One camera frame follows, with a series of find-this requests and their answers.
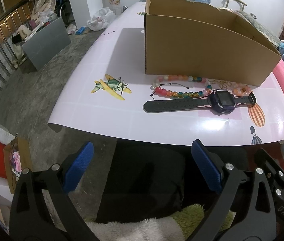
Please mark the pile of clothes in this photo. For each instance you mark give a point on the pile of clothes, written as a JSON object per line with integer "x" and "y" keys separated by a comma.
{"x": 40, "y": 7}

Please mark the white plastic bag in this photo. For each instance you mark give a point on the white plastic bag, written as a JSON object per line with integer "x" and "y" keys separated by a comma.
{"x": 101, "y": 20}

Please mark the grey green pillow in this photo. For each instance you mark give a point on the grey green pillow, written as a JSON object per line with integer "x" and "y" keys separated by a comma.
{"x": 261, "y": 28}

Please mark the grey metal cabinet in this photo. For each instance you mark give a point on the grey metal cabinet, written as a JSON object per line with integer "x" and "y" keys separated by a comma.
{"x": 46, "y": 43}

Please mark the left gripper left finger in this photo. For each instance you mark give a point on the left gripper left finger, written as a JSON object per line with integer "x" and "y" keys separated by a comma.
{"x": 29, "y": 216}

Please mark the brown paper bag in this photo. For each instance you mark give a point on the brown paper bag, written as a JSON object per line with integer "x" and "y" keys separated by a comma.
{"x": 16, "y": 158}

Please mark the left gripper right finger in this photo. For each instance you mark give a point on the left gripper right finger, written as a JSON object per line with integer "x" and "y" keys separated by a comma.
{"x": 226, "y": 180}

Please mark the white fluffy rug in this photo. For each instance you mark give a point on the white fluffy rug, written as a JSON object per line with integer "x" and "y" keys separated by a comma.
{"x": 178, "y": 226}

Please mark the gold butterfly pendant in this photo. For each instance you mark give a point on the gold butterfly pendant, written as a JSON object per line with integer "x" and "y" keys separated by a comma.
{"x": 222, "y": 84}

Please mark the wooden chair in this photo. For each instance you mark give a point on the wooden chair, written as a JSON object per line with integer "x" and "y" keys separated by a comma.
{"x": 231, "y": 3}

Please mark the black purple smartwatch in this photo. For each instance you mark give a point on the black purple smartwatch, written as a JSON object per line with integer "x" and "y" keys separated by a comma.
{"x": 219, "y": 101}

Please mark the brown cardboard box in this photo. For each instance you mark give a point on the brown cardboard box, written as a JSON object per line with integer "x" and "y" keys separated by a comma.
{"x": 197, "y": 39}

